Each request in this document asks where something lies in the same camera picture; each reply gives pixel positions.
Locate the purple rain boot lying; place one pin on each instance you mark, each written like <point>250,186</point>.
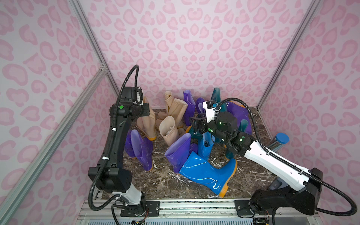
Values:
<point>191,106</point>

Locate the blue rain boot lying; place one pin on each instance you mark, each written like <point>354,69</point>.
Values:
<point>202,172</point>

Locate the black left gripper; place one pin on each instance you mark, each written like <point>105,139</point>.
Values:
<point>143,109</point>

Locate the right aluminium corner post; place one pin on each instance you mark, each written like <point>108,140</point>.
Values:
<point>305,22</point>

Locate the dark green rain boot front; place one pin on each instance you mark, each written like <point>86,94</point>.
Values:
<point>236,141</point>

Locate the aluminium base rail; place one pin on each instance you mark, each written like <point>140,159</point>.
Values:
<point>213,211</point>

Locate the aluminium corner frame post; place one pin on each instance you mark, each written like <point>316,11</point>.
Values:
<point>54,85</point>

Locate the blue rain boot upright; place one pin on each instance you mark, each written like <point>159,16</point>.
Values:
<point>205,145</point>

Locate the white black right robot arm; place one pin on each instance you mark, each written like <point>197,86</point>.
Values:
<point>304,186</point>

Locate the blue capped clear bottle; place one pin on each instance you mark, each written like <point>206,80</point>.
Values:
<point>278,141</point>

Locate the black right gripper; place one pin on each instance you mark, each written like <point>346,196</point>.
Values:
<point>199,123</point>

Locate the dark green rain boot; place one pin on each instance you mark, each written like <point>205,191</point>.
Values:
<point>216,97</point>
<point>236,141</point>

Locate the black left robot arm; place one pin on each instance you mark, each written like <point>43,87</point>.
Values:
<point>109,174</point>

